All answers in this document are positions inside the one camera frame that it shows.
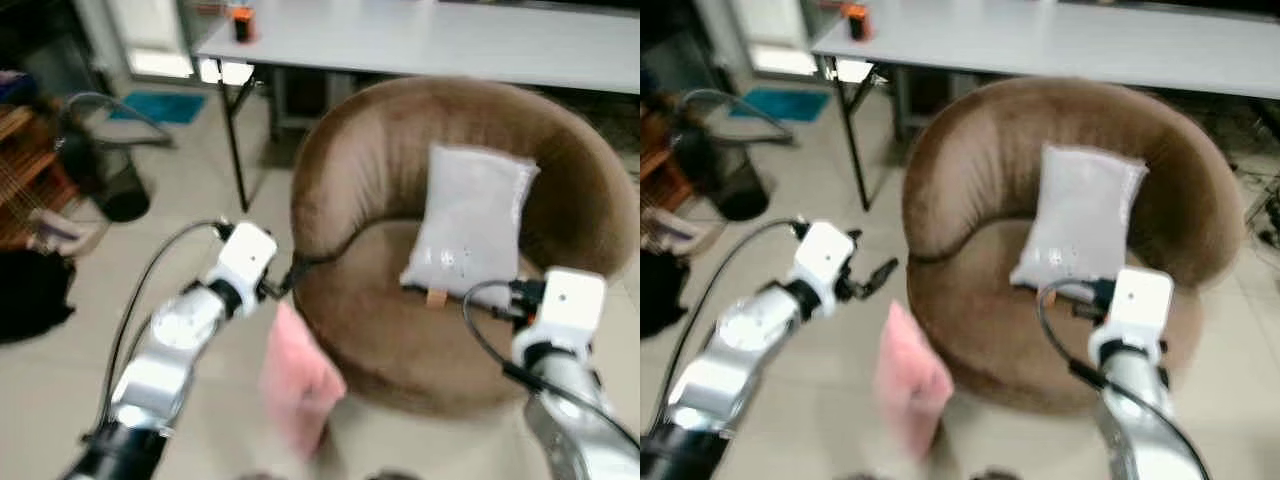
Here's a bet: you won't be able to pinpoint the grey square pillow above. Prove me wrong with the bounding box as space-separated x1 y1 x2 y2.
399 143 542 310
1009 143 1151 303

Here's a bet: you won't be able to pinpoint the pink pillow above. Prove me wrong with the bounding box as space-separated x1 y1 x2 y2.
874 298 957 462
258 300 349 462

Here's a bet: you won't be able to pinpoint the brown round velvet sofa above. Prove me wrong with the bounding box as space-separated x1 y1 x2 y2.
290 75 627 417
902 75 1247 417

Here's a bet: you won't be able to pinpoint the teal floor mat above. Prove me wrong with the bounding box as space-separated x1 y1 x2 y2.
108 90 207 126
727 86 832 123

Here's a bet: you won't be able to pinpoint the black cloth bag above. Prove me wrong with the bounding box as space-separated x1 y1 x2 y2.
0 248 78 347
640 246 693 339

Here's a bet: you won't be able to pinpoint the black mesh waste bin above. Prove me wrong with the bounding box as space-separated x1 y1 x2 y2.
58 91 173 224
670 88 798 222

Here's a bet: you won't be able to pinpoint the beige slipper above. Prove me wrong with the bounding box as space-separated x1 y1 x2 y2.
644 207 703 257
27 207 107 260

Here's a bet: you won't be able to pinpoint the brown wooden rack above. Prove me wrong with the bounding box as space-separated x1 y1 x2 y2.
0 100 79 251
640 108 693 233

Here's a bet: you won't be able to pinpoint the white folding table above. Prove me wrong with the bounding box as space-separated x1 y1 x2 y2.
809 0 1280 211
194 0 641 213

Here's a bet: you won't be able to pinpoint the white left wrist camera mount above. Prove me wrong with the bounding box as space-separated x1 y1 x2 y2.
204 221 279 302
789 221 857 301

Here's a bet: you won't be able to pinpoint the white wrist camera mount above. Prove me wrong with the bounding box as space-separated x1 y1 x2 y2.
1104 267 1174 347
789 221 857 301
534 267 609 352
204 221 279 302

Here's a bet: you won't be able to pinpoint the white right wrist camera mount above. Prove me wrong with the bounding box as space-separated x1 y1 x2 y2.
1104 267 1174 347
534 267 609 352

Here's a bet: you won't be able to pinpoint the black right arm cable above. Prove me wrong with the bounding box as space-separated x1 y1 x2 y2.
461 279 641 453
1034 277 1213 480

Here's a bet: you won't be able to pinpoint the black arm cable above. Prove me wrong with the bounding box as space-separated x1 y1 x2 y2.
97 218 234 433
654 217 807 433
1034 277 1213 480
461 279 641 453

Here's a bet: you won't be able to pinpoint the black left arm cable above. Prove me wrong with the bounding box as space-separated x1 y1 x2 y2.
654 217 807 433
97 218 234 433

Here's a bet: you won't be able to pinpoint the black floor cables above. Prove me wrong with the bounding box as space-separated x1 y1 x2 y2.
1243 168 1280 253

